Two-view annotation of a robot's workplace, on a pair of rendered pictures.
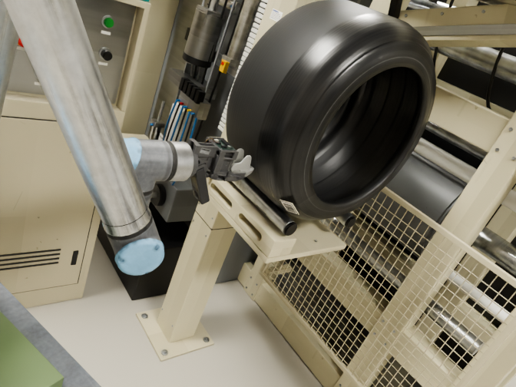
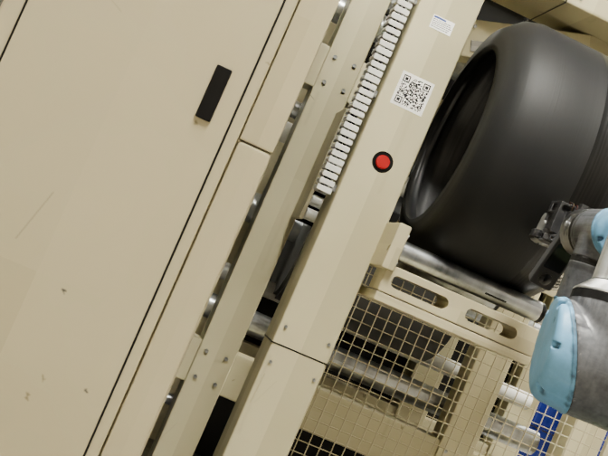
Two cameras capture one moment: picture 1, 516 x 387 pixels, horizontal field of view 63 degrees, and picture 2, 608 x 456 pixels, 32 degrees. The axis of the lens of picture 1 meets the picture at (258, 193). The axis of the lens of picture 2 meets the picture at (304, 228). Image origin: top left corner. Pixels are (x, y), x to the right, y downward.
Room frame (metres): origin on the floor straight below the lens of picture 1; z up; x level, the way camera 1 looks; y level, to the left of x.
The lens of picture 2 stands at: (0.02, 1.99, 0.76)
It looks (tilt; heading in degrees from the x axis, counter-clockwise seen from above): 3 degrees up; 309
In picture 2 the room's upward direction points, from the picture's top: 24 degrees clockwise
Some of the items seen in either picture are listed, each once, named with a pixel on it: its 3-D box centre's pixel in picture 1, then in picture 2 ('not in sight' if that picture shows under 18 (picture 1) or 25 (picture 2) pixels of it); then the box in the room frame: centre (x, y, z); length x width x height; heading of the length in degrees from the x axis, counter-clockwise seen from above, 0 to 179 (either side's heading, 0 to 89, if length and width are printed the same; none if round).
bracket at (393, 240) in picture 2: not in sight; (376, 244); (1.37, 0.04, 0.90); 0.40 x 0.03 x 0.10; 137
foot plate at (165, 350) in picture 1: (175, 328); not in sight; (1.41, 0.11, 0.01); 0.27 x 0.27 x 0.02; 47
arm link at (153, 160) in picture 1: (140, 161); (606, 236); (0.79, 0.26, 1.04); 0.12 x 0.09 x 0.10; 137
